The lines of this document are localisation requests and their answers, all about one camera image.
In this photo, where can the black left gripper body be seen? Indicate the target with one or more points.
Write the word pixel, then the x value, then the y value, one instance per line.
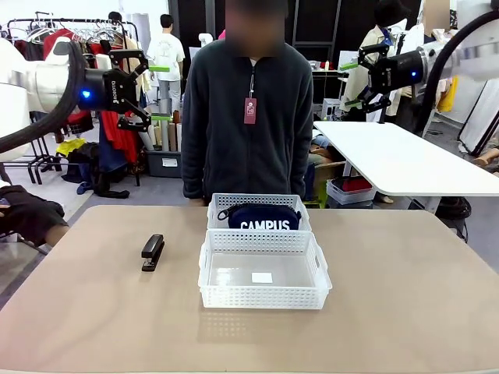
pixel 109 91

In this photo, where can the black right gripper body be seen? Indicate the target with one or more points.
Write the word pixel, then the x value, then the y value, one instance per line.
pixel 399 72

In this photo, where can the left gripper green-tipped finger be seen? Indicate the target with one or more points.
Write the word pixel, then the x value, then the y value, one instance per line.
pixel 136 121
pixel 142 58

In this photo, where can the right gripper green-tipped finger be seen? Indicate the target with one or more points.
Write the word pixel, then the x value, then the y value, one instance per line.
pixel 368 64
pixel 376 101

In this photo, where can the black stapler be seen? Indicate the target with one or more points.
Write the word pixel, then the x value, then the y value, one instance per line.
pixel 153 249

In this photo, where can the navy CAMPUS pencil case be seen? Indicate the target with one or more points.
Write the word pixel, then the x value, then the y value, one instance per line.
pixel 265 216

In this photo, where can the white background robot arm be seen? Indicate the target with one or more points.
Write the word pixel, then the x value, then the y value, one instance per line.
pixel 205 39

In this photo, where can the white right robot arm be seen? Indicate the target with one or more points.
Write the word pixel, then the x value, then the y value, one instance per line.
pixel 460 58

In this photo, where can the person's right hand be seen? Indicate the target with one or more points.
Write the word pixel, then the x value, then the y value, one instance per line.
pixel 197 202

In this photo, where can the mannequin with beige coat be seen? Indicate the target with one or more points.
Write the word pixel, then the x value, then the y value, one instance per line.
pixel 366 82

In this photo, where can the slanted white paper roll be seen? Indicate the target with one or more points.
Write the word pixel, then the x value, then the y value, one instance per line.
pixel 146 140

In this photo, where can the person in white t-shirt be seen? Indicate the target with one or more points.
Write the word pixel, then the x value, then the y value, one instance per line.
pixel 165 54

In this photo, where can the red hanging dress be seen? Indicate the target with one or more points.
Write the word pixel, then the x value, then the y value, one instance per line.
pixel 119 140

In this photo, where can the grey paper roll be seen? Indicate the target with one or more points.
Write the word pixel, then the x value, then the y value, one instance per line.
pixel 165 136

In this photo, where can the black clothes rack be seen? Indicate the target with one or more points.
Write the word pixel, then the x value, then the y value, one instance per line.
pixel 132 27

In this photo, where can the brown paper roll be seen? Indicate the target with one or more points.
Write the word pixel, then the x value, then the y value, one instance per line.
pixel 172 138

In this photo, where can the grey storage bin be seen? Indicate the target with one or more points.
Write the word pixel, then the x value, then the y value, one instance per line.
pixel 163 163

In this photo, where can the black clothes pile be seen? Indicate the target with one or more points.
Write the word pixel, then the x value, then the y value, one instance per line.
pixel 97 171

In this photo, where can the white work table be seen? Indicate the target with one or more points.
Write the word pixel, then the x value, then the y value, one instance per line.
pixel 401 163

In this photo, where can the yellow cloth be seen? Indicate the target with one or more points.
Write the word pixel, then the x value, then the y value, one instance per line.
pixel 70 147

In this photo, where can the white crate with red cloth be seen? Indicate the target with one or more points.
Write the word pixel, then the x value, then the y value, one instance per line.
pixel 349 191

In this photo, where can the white photo reflector panel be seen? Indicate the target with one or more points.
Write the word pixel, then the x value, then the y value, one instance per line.
pixel 481 124

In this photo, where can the person in dark fleece jacket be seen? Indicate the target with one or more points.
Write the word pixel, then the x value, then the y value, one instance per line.
pixel 245 156

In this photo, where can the skin-coloured mannequin part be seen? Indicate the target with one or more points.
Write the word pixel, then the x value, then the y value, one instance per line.
pixel 487 157

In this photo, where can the white perforated plastic basket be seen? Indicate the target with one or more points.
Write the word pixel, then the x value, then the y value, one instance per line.
pixel 265 296
pixel 253 198

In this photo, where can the seated person in black clothes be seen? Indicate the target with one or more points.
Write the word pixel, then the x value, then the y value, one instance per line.
pixel 31 214

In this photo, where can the white label sticker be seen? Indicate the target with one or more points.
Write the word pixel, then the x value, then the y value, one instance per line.
pixel 261 277

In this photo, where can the green frame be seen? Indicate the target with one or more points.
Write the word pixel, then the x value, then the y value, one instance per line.
pixel 321 195

